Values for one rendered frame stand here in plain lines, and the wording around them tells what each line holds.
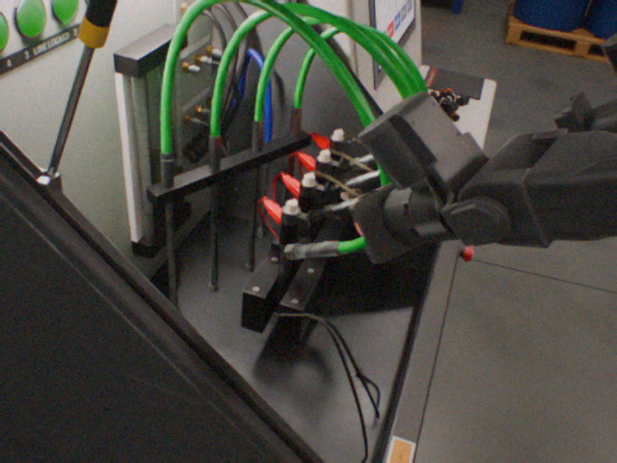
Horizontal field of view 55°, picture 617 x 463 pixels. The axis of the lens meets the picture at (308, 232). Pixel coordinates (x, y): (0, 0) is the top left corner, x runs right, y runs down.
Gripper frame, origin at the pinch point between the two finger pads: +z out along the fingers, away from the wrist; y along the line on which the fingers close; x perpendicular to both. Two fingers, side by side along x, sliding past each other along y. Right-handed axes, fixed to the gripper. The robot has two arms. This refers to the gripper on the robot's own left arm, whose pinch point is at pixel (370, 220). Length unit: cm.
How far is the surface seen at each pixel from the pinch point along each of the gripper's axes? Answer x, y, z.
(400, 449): 28.6, 5.3, 6.8
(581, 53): -13, -369, 324
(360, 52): -25, -28, 40
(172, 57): -28.3, 10.2, 15.1
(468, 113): -6, -65, 68
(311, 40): -19.8, 0.8, -5.7
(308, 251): 1.2, 5.6, 8.8
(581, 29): -33, -398, 344
